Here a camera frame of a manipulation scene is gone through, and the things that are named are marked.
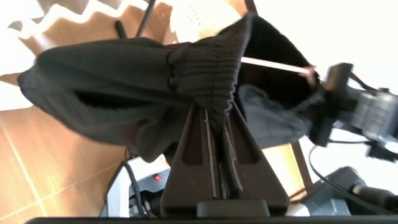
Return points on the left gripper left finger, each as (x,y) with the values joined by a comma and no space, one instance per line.
(189,183)

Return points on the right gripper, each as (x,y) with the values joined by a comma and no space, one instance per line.
(373,115)

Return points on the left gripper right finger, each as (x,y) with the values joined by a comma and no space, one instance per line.
(258,183)

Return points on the pink clothes hanger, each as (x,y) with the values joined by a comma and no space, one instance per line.
(273,64)

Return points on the black garment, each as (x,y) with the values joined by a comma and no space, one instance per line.
(124,87)

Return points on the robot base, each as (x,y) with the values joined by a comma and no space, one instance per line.
(118,199)

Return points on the white laundry basket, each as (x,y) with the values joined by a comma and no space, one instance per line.
(199,18)

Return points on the black clothes rack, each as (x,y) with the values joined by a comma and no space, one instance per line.
(144,18)

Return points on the beige curtain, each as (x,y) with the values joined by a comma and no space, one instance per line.
(62,4)

